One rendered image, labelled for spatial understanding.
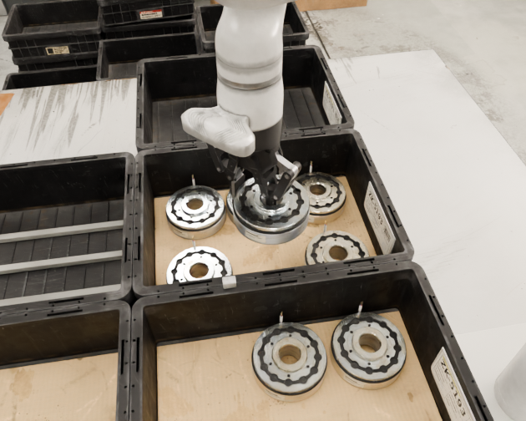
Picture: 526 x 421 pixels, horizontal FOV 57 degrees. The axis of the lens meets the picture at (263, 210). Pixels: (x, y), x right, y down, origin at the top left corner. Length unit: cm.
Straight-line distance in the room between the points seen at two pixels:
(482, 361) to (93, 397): 62
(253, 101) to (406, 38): 274
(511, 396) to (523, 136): 191
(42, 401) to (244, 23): 55
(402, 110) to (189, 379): 93
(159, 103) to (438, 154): 67
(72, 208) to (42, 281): 16
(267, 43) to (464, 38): 289
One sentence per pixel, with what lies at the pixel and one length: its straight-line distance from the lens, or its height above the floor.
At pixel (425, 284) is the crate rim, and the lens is 70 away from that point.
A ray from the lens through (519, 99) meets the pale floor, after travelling 290.
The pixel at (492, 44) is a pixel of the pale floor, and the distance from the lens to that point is 334.
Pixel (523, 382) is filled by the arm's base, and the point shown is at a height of 80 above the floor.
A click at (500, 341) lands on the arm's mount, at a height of 70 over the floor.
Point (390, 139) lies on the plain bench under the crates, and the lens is 127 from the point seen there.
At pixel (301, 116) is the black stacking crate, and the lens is 109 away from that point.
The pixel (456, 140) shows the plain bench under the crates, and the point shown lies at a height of 70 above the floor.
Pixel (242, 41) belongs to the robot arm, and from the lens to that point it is 49.
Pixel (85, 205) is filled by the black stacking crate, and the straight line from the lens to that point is 95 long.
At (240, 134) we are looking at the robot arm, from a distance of 51.
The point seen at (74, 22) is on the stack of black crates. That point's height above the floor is 38.
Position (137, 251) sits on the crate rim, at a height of 93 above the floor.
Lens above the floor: 148
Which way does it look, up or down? 48 degrees down
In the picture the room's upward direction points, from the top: straight up
